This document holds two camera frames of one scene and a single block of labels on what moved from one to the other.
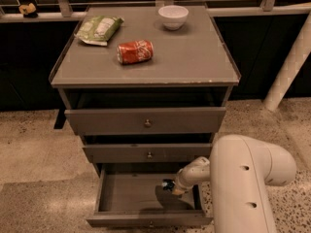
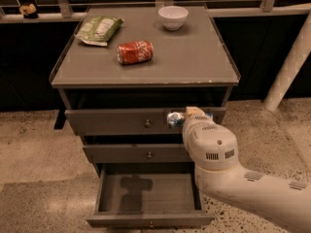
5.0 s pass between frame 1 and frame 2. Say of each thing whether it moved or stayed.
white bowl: stayed
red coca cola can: stayed
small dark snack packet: moved
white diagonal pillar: stayed
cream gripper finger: moved
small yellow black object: stayed
